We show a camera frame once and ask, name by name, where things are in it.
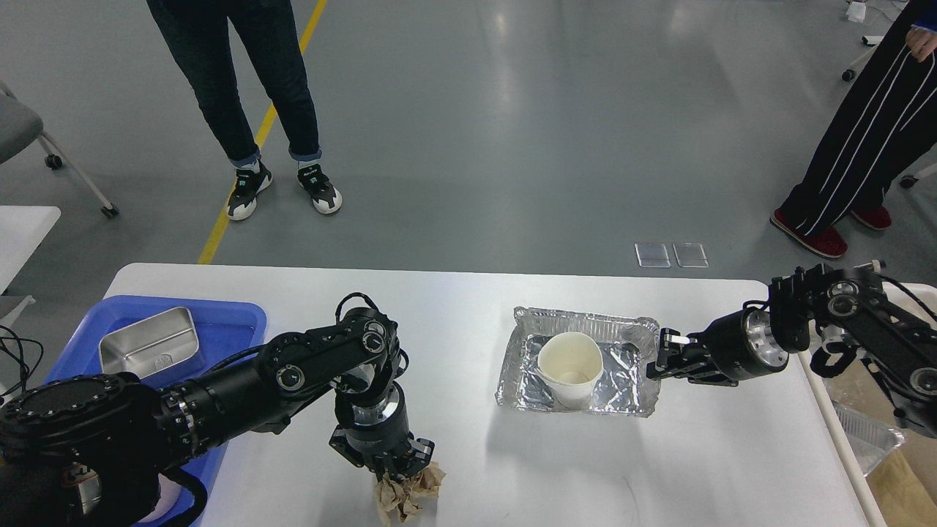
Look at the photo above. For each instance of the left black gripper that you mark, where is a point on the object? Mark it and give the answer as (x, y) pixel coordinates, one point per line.
(379, 437)

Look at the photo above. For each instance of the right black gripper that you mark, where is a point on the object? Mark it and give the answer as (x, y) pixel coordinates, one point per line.
(736, 347)

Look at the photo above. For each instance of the brown paper napkin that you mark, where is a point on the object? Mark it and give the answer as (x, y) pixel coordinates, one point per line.
(401, 500)

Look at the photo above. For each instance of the aluminium foil tray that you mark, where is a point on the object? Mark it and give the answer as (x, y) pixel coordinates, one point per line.
(626, 345)

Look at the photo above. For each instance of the white paper cup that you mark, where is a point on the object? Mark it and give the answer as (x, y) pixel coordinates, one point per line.
(570, 364)

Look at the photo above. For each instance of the small steel rectangular tin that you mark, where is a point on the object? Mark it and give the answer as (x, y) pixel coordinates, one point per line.
(159, 350)

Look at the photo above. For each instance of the pink mug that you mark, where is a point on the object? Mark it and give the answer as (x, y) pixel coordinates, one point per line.
(169, 495)

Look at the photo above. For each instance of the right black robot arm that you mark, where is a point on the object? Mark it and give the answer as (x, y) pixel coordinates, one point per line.
(839, 315)

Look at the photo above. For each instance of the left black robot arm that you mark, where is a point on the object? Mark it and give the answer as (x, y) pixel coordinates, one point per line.
(90, 450)

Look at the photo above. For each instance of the tracksuit person's hand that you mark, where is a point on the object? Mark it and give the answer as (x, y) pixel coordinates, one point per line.
(920, 42)

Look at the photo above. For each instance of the right clear floor plate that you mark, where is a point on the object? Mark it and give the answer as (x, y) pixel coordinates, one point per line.
(690, 255)

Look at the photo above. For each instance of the clear floor plate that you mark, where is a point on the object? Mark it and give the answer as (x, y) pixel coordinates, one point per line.
(690, 255)
(652, 255)

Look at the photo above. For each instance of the left clear floor plate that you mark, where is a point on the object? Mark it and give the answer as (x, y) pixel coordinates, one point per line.
(652, 255)

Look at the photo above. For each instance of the foil tray in bin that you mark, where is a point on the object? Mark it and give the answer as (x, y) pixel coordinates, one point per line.
(871, 440)

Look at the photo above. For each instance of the blue plastic tray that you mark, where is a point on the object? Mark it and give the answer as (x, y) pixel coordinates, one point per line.
(222, 328)

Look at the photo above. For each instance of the beige plastic waste bin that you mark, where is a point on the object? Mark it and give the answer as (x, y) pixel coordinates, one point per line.
(901, 491)

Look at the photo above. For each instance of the walking person in tracksuit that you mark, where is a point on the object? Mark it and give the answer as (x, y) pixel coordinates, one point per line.
(811, 210)

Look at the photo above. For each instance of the white chair base with castors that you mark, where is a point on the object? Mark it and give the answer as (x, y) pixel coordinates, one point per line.
(887, 120)

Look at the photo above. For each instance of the white side table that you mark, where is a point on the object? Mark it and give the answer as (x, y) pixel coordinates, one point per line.
(23, 228)

